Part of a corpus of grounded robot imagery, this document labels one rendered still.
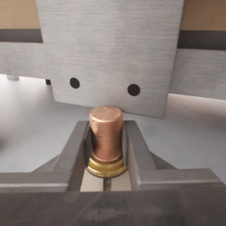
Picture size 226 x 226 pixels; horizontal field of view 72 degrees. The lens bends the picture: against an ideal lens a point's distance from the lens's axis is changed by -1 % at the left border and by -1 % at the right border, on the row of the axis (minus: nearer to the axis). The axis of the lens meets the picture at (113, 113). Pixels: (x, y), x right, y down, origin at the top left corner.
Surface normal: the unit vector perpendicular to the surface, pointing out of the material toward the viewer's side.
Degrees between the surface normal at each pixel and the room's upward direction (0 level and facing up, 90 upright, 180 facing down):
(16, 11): 90
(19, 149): 180
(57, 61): 90
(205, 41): 90
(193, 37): 90
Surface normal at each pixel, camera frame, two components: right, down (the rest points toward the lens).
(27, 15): -0.32, 0.47
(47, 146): 0.00, -0.87
